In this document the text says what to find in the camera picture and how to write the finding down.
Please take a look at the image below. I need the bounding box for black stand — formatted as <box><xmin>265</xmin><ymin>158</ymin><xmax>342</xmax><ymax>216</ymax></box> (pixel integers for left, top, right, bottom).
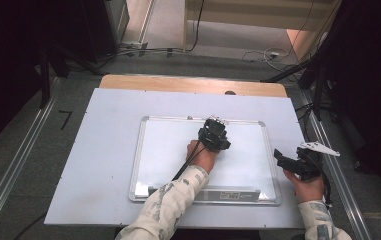
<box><xmin>38</xmin><ymin>42</ymin><xmax>106</xmax><ymax>110</ymax></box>
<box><xmin>260</xmin><ymin>56</ymin><xmax>334</xmax><ymax>122</ymax></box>

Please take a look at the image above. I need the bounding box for silver framed whiteboard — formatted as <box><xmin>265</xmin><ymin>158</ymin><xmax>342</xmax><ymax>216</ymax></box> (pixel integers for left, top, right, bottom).
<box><xmin>128</xmin><ymin>115</ymin><xmax>283</xmax><ymax>206</ymax></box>

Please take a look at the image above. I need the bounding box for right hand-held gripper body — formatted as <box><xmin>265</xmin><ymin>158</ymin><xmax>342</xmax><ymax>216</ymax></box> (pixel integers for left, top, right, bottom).
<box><xmin>289</xmin><ymin>141</ymin><xmax>342</xmax><ymax>183</ymax></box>

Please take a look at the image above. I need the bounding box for metal floor rail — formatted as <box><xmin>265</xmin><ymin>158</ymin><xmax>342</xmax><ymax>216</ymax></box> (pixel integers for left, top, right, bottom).
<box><xmin>298</xmin><ymin>90</ymin><xmax>374</xmax><ymax>240</ymax></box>
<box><xmin>0</xmin><ymin>77</ymin><xmax>63</xmax><ymax>236</ymax></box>

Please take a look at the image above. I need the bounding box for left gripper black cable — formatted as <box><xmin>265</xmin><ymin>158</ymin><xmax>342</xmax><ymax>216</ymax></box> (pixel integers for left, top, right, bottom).
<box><xmin>171</xmin><ymin>141</ymin><xmax>206</xmax><ymax>183</ymax></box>

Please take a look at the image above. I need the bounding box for grey floor cable bundle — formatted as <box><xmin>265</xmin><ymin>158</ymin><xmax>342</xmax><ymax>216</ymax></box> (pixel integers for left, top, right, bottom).
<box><xmin>102</xmin><ymin>46</ymin><xmax>184</xmax><ymax>63</ymax></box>

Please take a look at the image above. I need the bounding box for person's left hand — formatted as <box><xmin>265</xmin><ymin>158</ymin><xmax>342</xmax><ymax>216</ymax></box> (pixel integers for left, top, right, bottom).
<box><xmin>186</xmin><ymin>139</ymin><xmax>221</xmax><ymax>175</ymax></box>

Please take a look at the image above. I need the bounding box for black floor cable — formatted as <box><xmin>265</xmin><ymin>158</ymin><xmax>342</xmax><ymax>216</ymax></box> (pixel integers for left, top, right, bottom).
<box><xmin>12</xmin><ymin>211</ymin><xmax>48</xmax><ymax>240</ymax></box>

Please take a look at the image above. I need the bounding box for black hanging cable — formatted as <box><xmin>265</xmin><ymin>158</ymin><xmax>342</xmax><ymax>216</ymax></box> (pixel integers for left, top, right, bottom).
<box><xmin>185</xmin><ymin>0</ymin><xmax>206</xmax><ymax>53</ymax></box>

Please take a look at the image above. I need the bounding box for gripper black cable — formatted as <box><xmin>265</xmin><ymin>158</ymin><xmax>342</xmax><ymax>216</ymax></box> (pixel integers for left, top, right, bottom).
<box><xmin>320</xmin><ymin>172</ymin><xmax>334</xmax><ymax>208</ymax></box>
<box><xmin>171</xmin><ymin>141</ymin><xmax>206</xmax><ymax>183</ymax></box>

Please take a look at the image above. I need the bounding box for white floor cable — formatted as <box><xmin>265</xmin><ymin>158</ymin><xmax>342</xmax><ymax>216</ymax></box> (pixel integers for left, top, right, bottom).
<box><xmin>241</xmin><ymin>47</ymin><xmax>291</xmax><ymax>65</ymax></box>

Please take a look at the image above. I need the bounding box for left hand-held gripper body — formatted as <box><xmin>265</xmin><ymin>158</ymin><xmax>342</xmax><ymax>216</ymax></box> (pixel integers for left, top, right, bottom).
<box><xmin>197</xmin><ymin>115</ymin><xmax>232</xmax><ymax>153</ymax></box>

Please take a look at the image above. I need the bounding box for light wooden furniture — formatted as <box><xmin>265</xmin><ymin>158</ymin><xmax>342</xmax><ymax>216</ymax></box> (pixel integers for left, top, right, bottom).
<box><xmin>181</xmin><ymin>0</ymin><xmax>343</xmax><ymax>62</ymax></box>

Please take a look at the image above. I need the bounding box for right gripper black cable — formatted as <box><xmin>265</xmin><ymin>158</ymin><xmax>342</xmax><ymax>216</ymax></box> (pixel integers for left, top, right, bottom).
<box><xmin>320</xmin><ymin>172</ymin><xmax>334</xmax><ymax>208</ymax></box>

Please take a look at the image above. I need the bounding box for person's right hand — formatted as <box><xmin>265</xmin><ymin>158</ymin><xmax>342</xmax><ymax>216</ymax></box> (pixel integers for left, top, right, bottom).
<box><xmin>282</xmin><ymin>169</ymin><xmax>326</xmax><ymax>205</ymax></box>

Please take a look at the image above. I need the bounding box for dark cabinet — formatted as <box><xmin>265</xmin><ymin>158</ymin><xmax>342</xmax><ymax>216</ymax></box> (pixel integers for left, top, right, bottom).
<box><xmin>77</xmin><ymin>0</ymin><xmax>131</xmax><ymax>64</ymax></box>

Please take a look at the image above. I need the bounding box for white table cover board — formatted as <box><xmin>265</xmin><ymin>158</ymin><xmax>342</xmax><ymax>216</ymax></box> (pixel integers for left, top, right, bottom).
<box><xmin>43</xmin><ymin>87</ymin><xmax>308</xmax><ymax>230</ymax></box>

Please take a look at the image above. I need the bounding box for black curtain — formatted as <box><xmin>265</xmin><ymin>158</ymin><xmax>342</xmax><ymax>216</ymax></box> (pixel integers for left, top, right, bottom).
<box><xmin>0</xmin><ymin>0</ymin><xmax>94</xmax><ymax>158</ymax></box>
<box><xmin>306</xmin><ymin>0</ymin><xmax>381</xmax><ymax>208</ymax></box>

